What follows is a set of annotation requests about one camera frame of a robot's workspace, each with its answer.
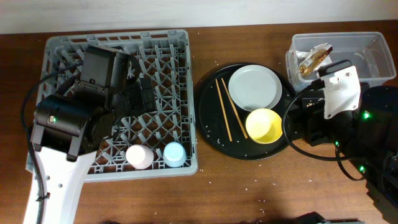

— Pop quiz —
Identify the yellow bowl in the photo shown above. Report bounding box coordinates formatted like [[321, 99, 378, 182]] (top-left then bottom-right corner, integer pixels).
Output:
[[245, 108, 283, 144]]

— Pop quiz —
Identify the brown snack wrapper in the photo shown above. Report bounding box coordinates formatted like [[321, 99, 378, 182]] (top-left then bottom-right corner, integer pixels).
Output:
[[299, 43, 333, 77]]

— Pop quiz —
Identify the pink plastic cup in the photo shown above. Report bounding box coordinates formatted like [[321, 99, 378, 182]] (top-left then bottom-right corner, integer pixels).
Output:
[[126, 144, 154, 169]]

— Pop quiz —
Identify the light blue plastic cup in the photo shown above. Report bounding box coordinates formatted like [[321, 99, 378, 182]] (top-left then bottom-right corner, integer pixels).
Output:
[[163, 142, 187, 167]]

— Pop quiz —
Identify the wooden chopstick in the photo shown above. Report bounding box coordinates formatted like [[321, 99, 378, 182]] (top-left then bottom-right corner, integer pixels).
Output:
[[221, 78, 248, 139], [215, 79, 233, 142]]

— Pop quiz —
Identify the white napkin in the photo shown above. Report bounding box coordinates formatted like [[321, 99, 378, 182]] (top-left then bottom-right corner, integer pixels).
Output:
[[296, 43, 333, 59]]

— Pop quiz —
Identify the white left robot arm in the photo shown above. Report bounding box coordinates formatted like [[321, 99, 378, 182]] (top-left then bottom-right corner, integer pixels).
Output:
[[24, 45, 155, 223]]

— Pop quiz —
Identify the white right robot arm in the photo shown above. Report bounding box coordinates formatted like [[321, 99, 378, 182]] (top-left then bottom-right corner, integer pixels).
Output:
[[282, 86, 397, 223]]

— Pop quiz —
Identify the grey dishwasher rack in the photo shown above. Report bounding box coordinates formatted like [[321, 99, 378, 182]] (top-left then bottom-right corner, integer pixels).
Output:
[[41, 29, 198, 183]]

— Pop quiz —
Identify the grey round plate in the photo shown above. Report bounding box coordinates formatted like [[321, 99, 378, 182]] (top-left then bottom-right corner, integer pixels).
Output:
[[228, 65, 282, 111]]

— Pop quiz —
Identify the round black tray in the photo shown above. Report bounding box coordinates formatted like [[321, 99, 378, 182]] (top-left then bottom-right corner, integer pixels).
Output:
[[195, 63, 296, 160]]

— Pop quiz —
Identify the clear plastic bin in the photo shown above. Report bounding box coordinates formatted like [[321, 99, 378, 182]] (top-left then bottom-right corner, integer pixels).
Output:
[[285, 32, 397, 91]]

